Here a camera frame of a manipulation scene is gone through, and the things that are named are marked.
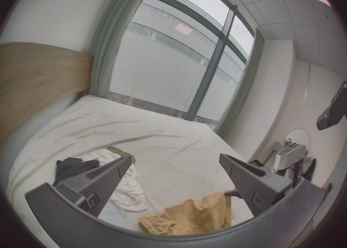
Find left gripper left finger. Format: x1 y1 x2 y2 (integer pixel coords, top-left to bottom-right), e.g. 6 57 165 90
56 155 133 217

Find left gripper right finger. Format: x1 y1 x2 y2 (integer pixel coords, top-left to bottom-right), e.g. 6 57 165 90
219 153 292 218

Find tan shorts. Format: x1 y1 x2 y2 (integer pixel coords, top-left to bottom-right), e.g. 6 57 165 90
140 190 236 236

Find black garment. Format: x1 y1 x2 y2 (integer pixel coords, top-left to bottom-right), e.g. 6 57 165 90
53 157 100 188

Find white garment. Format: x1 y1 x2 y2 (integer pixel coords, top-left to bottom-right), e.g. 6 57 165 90
81 151 148 213

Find olive green garment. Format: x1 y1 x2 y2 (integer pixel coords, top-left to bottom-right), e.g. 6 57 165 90
106 146 136 164

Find grey-green curtain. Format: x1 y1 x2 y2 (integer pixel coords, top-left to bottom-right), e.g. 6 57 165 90
89 0 168 101

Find window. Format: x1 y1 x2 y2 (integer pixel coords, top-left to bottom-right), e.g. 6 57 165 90
108 0 256 131

